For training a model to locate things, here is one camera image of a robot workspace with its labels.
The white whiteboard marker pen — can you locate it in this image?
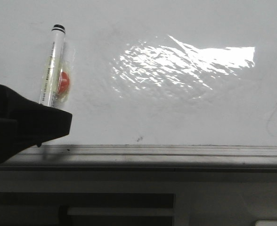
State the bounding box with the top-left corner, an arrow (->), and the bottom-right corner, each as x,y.
36,24 -> 66,148

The red magnet taped to marker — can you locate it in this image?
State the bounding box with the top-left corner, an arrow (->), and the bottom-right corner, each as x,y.
57,72 -> 70,95

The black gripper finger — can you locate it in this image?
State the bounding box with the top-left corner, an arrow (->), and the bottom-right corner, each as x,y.
0,84 -> 72,164

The white whiteboard surface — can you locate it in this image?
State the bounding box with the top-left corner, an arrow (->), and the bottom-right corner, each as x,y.
0,0 -> 277,146

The aluminium whiteboard tray rail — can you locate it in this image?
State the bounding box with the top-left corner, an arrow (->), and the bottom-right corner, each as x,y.
0,145 -> 277,170

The white box lower right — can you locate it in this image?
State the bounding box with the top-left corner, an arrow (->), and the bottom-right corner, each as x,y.
254,220 -> 277,226

